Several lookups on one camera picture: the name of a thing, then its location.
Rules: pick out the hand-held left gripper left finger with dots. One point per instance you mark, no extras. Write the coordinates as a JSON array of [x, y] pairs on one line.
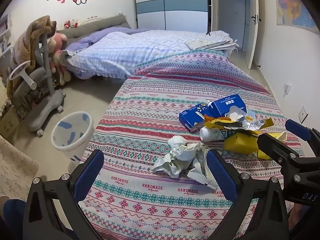
[[87, 172]]

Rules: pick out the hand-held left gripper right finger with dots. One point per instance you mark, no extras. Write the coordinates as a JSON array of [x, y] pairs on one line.
[[222, 177]]

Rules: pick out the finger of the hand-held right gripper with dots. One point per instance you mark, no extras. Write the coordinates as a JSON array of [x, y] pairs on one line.
[[275, 147], [298, 130]]

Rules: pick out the white torn packet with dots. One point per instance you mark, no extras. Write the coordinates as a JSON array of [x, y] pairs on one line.
[[202, 170]]

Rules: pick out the yellow plastic packaging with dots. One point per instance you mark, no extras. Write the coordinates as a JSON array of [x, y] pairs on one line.
[[245, 143]]

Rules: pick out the silver foil wrapper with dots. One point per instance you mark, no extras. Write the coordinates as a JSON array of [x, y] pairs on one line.
[[252, 125]]

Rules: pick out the white plastic wastebasket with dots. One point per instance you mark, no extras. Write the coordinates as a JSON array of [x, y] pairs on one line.
[[71, 135]]

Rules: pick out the white green-label drink bottle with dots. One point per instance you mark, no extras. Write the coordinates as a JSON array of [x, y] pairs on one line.
[[212, 133]]

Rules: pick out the white torn paper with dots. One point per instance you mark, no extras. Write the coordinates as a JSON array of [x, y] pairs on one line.
[[236, 112]]

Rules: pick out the white tissue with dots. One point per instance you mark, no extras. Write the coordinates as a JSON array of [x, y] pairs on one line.
[[178, 143]]

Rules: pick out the blue milk carton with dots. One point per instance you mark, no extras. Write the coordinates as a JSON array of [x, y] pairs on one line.
[[225, 105], [190, 117]]

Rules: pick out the beige lace mat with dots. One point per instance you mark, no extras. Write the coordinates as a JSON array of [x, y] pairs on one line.
[[15, 165]]

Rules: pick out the grey desk chair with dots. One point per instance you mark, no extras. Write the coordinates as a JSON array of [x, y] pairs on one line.
[[43, 97]]

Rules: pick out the person's leg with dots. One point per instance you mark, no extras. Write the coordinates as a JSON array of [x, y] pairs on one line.
[[12, 217]]

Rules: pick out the cardboard box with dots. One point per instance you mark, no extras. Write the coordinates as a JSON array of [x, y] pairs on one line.
[[8, 122]]

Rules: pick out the patterned knit blanket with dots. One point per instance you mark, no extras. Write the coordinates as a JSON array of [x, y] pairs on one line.
[[155, 105]]

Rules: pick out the white door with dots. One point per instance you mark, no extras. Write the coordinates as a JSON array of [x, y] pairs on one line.
[[253, 30]]

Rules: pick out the purple gingham duvet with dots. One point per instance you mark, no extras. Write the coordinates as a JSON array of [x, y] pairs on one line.
[[130, 50]]

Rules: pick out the pink plush toy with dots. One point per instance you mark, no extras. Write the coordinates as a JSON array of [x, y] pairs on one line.
[[58, 45]]

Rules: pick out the grey headboard cushion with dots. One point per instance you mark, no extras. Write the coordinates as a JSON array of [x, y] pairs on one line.
[[100, 25]]

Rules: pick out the brown fleece blanket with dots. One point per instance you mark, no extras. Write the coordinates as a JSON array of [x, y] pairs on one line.
[[32, 35]]

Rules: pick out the white cat plush toy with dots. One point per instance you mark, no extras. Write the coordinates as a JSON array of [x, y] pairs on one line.
[[71, 24]]

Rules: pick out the bookshelf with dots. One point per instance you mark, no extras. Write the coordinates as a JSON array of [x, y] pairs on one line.
[[4, 32]]

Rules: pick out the white and blue wardrobe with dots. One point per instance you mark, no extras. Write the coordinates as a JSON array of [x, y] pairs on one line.
[[172, 5]]

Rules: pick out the white wall switch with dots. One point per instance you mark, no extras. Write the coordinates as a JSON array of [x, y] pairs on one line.
[[303, 114]]

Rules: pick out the white wall socket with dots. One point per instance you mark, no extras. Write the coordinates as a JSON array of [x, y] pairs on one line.
[[286, 89]]

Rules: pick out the wall map poster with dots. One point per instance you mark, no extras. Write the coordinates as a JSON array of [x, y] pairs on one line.
[[292, 7]]

